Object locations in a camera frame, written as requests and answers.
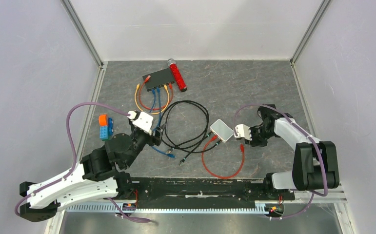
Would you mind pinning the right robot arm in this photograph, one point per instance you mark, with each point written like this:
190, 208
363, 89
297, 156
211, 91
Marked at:
315, 166

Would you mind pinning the blue orange toy bricks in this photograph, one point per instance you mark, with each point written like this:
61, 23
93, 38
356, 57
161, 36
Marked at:
105, 127

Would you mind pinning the red glitter tube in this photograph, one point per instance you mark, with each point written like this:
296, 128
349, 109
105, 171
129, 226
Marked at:
177, 75

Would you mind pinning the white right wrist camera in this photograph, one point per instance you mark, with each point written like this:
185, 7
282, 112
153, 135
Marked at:
242, 131

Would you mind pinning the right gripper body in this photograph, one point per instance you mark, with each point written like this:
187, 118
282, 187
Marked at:
260, 136

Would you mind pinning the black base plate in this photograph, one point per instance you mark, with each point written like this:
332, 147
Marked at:
199, 193

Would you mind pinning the black network switch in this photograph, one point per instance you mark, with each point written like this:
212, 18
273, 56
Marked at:
158, 79

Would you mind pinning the white plastic box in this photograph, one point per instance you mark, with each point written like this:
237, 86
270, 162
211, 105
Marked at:
221, 130

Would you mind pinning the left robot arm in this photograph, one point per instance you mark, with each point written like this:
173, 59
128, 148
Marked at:
99, 175

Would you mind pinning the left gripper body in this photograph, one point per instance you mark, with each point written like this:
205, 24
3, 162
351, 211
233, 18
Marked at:
141, 139

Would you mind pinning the black cable teal collar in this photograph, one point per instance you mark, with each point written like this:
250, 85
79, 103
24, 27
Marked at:
171, 155
189, 146

